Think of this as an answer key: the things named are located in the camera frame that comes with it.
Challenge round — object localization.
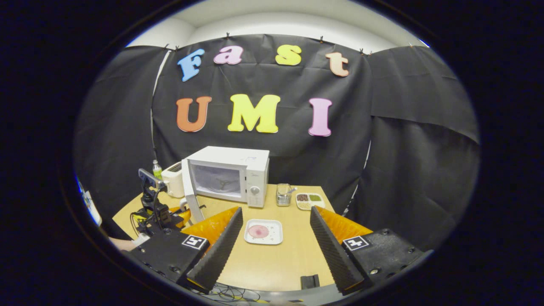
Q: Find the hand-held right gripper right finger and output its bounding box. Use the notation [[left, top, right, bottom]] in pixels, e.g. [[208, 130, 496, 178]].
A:
[[309, 205, 434, 297]]

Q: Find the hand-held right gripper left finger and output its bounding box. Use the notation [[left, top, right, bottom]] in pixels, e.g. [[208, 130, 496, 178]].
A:
[[127, 207, 244, 295]]

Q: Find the white square plate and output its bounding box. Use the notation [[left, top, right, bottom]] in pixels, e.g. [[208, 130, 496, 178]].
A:
[[244, 219, 283, 245]]

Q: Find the white microwave oven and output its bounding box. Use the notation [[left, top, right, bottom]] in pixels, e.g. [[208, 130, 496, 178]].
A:
[[181, 146, 270, 224]]

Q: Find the white toaster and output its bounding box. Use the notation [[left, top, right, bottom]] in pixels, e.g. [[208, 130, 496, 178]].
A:
[[161, 161, 185, 198]]

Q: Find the white divided bean dish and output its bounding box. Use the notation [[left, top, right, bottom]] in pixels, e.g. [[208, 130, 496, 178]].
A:
[[295, 192, 326, 211]]

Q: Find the black backdrop cloth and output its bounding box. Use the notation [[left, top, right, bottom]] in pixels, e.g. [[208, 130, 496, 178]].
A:
[[72, 34, 481, 251]]

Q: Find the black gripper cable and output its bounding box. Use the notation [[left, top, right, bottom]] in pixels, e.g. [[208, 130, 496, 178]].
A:
[[187, 278, 272, 304]]

